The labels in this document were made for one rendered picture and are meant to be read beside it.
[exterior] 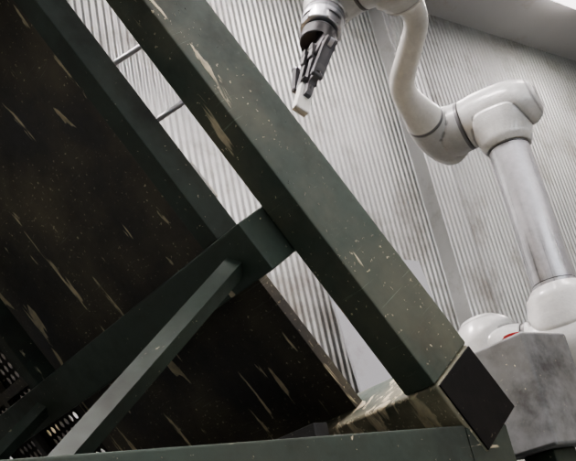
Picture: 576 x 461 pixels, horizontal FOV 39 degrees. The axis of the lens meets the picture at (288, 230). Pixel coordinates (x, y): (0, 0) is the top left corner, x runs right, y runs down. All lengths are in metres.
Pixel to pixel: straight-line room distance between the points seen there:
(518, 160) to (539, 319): 0.40
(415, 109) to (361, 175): 4.48
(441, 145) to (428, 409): 1.08
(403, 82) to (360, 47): 5.47
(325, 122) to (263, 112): 5.43
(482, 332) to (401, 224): 4.65
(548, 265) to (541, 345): 0.60
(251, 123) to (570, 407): 0.67
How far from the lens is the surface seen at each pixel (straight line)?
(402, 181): 6.81
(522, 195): 2.02
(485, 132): 2.09
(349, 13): 1.79
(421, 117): 2.08
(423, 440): 1.11
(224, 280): 1.12
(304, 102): 1.57
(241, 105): 1.15
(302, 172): 1.15
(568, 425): 1.36
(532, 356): 1.35
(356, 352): 5.35
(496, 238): 7.35
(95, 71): 1.23
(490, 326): 1.95
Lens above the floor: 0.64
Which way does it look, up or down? 23 degrees up
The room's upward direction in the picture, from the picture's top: 12 degrees counter-clockwise
